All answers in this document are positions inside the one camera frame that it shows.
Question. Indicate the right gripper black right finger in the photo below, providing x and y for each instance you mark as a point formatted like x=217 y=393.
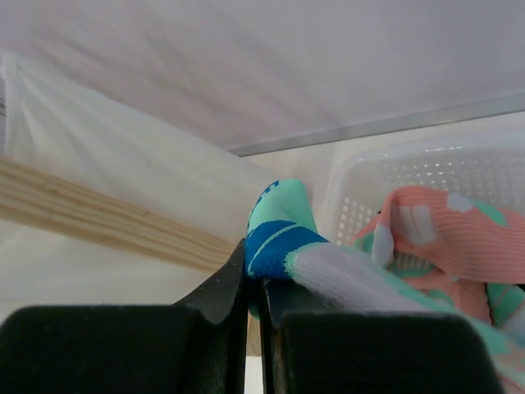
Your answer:
x=310 y=346

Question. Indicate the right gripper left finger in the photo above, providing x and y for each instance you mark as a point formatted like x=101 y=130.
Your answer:
x=197 y=345

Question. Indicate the mint green sock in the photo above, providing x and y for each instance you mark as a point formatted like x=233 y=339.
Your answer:
x=282 y=243

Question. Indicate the wooden clothes rack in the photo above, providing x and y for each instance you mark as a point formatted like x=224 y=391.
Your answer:
x=36 y=199

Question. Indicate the white plastic basket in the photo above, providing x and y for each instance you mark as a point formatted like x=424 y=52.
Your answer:
x=483 y=167

